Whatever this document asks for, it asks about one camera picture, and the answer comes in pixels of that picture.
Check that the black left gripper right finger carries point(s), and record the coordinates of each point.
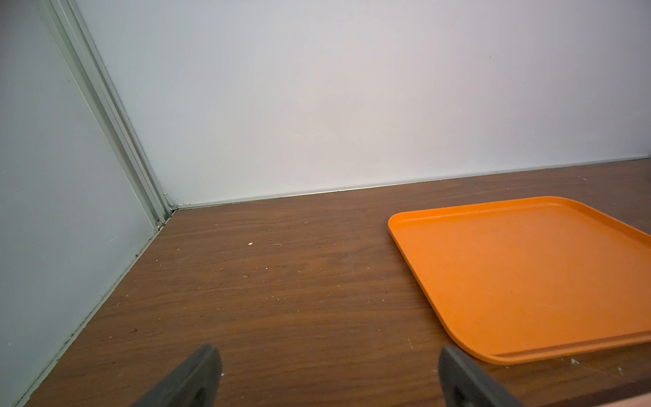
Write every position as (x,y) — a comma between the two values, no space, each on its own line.
(464,383)

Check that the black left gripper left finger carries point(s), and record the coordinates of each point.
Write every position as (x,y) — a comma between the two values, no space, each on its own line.
(195,382)

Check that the orange plastic tray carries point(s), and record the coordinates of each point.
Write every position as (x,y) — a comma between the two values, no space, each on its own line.
(530,279)

